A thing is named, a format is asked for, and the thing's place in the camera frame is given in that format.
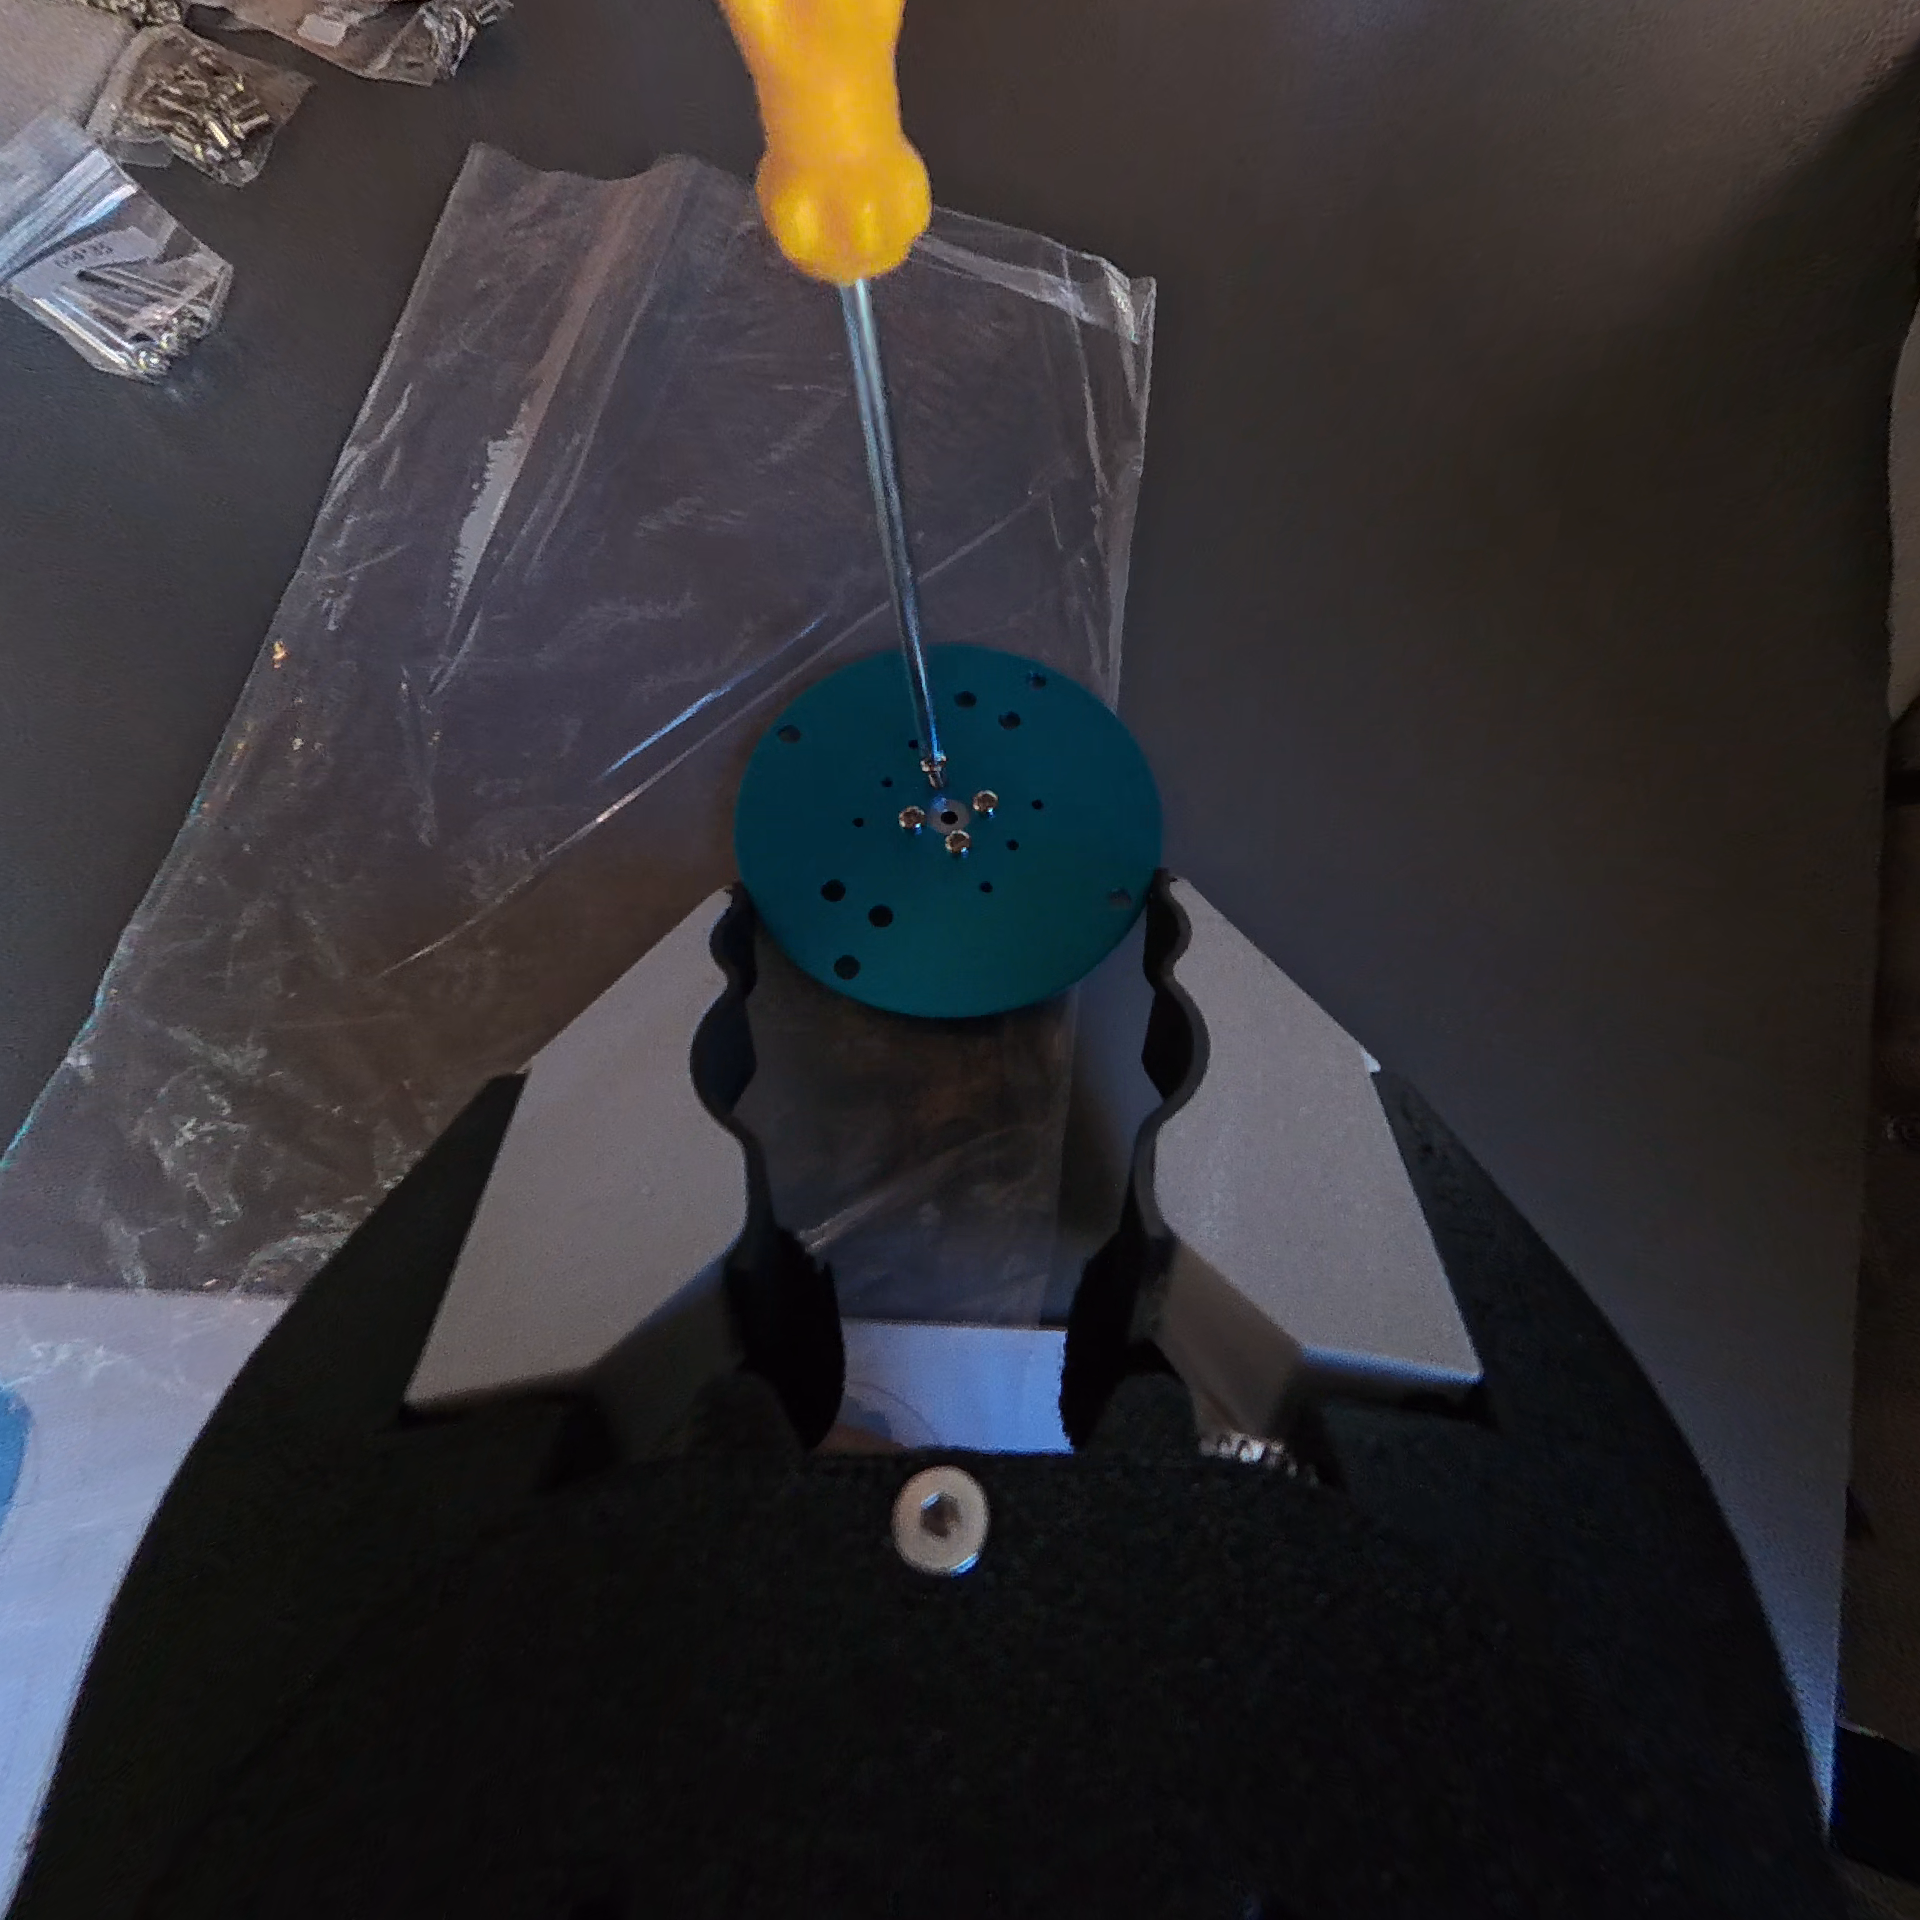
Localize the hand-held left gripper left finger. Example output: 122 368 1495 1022
404 885 841 1448

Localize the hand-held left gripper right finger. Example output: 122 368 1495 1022
1062 865 1490 1448

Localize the teal round metal plate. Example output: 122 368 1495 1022
736 641 1167 1022

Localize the yellow handled screwdriver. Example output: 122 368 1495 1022
717 0 951 783

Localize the grey desk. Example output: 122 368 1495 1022
0 0 1892 1801

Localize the assembly guide booklet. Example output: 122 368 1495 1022
0 1279 1079 1788

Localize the clear plastic bag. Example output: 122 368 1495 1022
0 142 1161 1306

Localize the bag of long screws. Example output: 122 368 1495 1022
0 111 237 378

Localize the bag of short silver screws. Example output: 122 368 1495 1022
87 22 312 190

